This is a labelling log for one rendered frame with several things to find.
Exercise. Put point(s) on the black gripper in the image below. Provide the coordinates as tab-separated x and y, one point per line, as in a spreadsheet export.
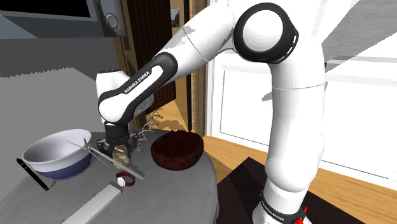
116	131

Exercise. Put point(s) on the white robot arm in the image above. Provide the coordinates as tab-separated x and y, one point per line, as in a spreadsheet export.
291	124

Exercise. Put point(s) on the small beige and yellow object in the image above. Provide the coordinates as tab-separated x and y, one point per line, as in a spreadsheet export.
121	159

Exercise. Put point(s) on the grey metal tongs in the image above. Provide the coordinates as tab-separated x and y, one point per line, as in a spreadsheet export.
124	169

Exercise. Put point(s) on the red and white wristwatch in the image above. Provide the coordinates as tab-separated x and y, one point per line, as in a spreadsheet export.
125	180

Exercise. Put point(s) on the dark brown round cake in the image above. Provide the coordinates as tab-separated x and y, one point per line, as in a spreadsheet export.
176	150

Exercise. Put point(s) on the white and blue bowl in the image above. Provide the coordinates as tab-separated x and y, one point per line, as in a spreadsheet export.
54	155

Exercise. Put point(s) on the pale grey flat bar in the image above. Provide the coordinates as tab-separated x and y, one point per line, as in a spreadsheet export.
90	206

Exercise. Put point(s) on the grey round table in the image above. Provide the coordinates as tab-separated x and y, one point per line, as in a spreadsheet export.
173	195

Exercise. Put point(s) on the black pen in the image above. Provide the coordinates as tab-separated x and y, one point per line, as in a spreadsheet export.
32	174

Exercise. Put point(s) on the dark wooden door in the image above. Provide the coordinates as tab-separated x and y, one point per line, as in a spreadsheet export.
149	34

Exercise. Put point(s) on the dark robot stand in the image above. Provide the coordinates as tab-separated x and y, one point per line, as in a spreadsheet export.
238	192

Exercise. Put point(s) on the white framed window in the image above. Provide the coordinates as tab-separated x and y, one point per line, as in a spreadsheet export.
356	124

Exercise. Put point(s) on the grey wall appliance with knob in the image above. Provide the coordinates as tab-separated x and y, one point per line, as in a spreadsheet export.
62	26

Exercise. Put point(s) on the small wall picture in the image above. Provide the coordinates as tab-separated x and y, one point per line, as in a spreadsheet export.
175	18

